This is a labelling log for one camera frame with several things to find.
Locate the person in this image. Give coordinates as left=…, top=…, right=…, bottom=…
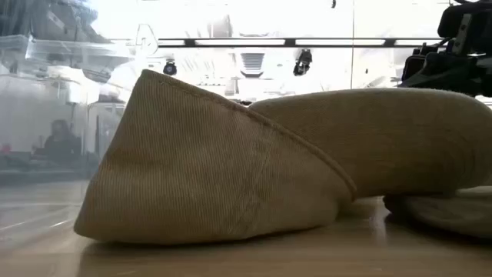
left=42, top=118, right=83, bottom=165

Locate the tan corduroy cap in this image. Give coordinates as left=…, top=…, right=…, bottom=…
left=73, top=68, right=357, bottom=246
left=249, top=87, right=492, bottom=240

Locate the black ceiling light rail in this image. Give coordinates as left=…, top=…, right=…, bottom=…
left=156, top=37, right=444, bottom=48

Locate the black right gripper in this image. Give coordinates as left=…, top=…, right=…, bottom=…
left=398, top=45, right=492, bottom=98

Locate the black ceiling spotlight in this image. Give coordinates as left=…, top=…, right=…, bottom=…
left=292, top=48, right=314, bottom=77
left=162, top=59, right=178, bottom=77

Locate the ceiling air vent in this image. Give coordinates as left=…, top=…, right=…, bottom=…
left=240, top=52, right=265, bottom=78

